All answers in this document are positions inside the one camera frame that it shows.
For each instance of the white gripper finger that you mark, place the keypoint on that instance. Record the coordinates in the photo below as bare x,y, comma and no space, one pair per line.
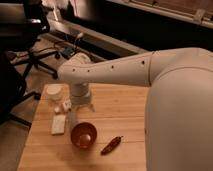
70,108
91,107

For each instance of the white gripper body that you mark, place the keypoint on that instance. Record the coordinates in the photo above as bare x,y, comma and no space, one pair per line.
80,94

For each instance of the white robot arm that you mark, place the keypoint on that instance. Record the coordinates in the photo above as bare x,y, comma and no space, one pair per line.
179,106

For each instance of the white ceramic cup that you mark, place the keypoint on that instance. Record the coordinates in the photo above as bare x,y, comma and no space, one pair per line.
54,92

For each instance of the white rectangular block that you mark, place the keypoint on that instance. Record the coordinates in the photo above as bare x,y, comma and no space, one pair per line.
58,125

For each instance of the red-brown bowl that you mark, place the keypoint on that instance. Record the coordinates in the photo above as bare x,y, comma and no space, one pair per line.
83,135

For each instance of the blue electronics box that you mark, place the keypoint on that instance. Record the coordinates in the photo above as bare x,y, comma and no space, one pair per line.
67,52

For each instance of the red chili pepper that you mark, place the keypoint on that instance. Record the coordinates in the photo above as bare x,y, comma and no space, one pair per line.
111,145

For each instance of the black office chair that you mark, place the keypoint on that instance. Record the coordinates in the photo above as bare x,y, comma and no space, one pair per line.
21,22

